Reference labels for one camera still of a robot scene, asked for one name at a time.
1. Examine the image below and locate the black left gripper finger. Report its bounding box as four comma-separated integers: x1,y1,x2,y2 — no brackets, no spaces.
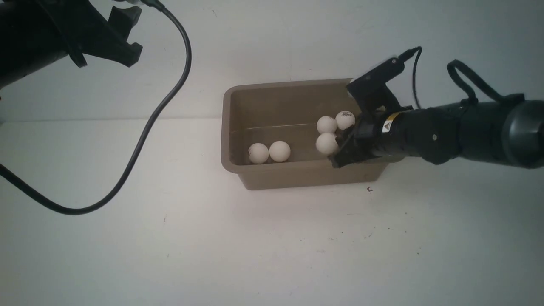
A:
83,38,143,67
107,6,142,43

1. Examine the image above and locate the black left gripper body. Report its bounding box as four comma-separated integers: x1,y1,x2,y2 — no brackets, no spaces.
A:
38,0,108,68

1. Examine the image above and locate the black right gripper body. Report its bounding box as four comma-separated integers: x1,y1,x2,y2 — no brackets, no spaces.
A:
340,108,415,159

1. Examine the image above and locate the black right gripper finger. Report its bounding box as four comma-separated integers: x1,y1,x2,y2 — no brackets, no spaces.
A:
328,149,381,169
336,123,361,143

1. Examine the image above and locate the white ping-pong ball corner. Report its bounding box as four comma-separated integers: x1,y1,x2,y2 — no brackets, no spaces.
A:
335,110,356,130

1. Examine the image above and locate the white ping-pong ball with logo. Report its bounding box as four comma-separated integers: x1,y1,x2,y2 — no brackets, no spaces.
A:
315,133,339,156

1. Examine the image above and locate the brown plastic storage bin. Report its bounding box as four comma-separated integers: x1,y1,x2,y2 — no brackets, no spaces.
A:
220,78,400,190

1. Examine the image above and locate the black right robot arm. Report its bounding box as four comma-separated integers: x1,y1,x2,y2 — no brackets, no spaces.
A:
329,99,544,169

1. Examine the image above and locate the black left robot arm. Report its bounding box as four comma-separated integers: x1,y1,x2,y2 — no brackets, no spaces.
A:
0,0,142,88

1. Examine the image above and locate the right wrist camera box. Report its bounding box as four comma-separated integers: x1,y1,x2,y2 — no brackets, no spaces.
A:
346,57,405,117

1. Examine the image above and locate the black left camera cable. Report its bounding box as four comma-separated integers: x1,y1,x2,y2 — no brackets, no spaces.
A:
0,0,193,216

